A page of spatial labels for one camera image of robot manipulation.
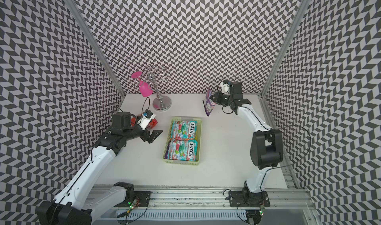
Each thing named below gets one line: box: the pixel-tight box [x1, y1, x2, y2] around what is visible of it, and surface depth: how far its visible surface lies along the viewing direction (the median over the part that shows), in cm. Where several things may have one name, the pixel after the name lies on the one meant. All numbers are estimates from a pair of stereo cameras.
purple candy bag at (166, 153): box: [164, 140, 172, 160], surface depth 84 cm
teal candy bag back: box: [170, 120, 198, 140], surface depth 92 cm
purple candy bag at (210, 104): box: [202, 87, 217, 117], surface depth 91 cm
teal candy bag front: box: [167, 139, 198, 162], surface depth 84 cm
